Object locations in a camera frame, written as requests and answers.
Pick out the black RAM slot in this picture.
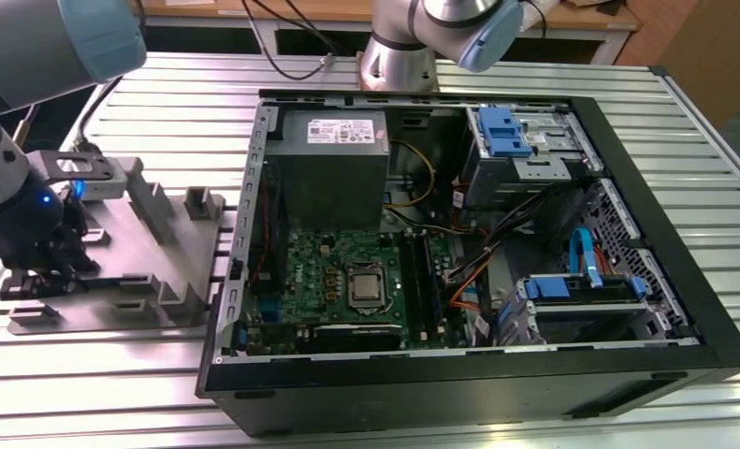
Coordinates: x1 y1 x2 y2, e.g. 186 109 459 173
404 229 421 337

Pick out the grey parts rack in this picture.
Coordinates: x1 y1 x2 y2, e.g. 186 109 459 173
6 156 226 336

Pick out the green motherboard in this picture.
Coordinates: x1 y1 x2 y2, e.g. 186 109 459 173
237 227 489 352

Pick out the grey power supply unit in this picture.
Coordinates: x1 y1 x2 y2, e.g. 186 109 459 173
263 108 391 233

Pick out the CPU socket with metal cover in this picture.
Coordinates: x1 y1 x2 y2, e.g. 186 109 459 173
343 262 391 313

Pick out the wooden workbench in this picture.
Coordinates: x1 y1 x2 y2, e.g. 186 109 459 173
137 0 643 66

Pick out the silver CPU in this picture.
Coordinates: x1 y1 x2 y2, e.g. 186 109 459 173
351 273 384 301

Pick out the black graphics card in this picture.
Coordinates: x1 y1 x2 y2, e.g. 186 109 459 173
236 321 403 355

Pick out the black PC case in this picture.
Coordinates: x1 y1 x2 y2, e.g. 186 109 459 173
194 88 740 439

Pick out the blue plastic drive latch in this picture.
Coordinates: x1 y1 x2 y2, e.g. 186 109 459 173
477 106 533 158

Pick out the silver metal drive cage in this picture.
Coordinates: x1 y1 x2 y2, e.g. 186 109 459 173
461 105 605 211

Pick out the grey metal disk bay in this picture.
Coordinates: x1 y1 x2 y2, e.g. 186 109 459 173
493 275 676 350

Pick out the hard disk in blue carrier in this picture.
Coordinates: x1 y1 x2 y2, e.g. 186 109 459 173
517 273 649 308

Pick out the brown wooden cabinet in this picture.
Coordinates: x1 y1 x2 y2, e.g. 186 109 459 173
615 0 740 137

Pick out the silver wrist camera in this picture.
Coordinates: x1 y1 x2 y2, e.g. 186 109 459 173
37 149 126 201

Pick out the yellow wire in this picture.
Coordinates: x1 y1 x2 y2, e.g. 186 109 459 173
388 138 439 210

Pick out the orange wire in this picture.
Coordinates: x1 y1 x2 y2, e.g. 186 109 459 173
447 278 493 311

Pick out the black cable bundle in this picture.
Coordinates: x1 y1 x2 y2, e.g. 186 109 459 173
440 180 595 284

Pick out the blue data wire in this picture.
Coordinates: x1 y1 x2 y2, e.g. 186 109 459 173
568 227 605 287

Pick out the red wire bundle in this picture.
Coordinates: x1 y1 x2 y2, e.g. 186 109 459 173
596 245 624 278

